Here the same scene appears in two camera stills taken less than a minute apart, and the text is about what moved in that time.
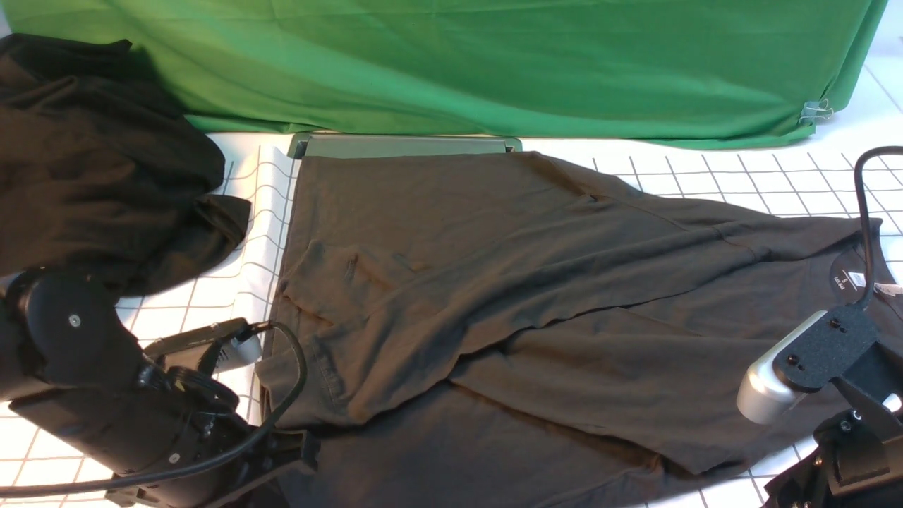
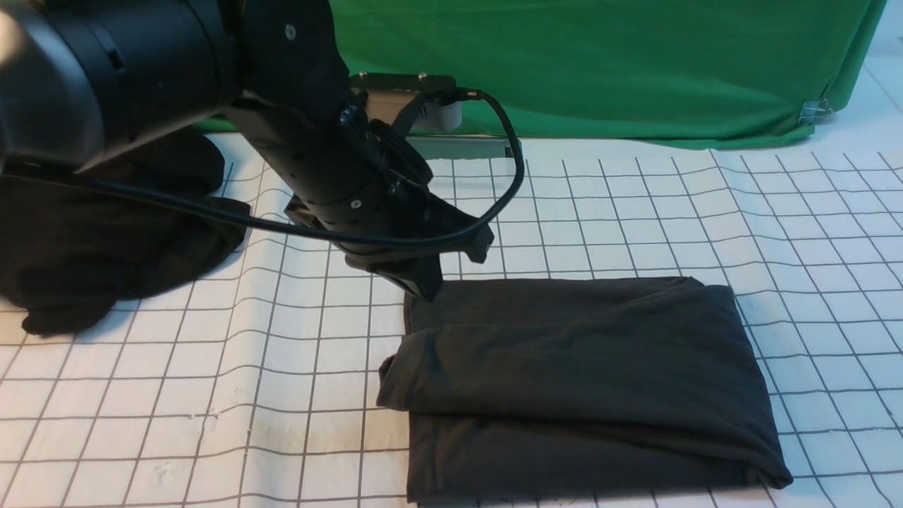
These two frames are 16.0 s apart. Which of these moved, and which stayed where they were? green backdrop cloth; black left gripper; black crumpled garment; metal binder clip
Moved: black left gripper
Stayed: black crumpled garment; metal binder clip; green backdrop cloth
